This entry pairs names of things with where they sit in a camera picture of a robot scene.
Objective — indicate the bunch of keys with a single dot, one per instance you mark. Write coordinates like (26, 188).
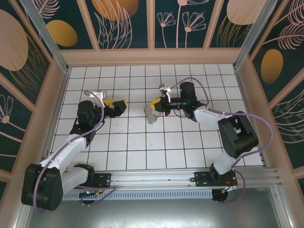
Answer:
(150, 115)

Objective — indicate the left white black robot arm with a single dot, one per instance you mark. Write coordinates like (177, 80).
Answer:
(71, 147)

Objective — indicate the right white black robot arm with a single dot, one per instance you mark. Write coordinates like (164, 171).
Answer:
(237, 135)

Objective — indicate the yellow power connector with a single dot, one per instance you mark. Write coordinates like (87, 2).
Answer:
(225, 190)
(98, 193)

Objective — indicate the aluminium side frame rail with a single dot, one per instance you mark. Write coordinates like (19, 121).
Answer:
(266, 154)
(55, 111)

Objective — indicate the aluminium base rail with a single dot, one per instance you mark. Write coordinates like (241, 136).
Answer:
(152, 178)

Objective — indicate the aluminium corner post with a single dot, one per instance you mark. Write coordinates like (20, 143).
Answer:
(45, 35)
(256, 35)

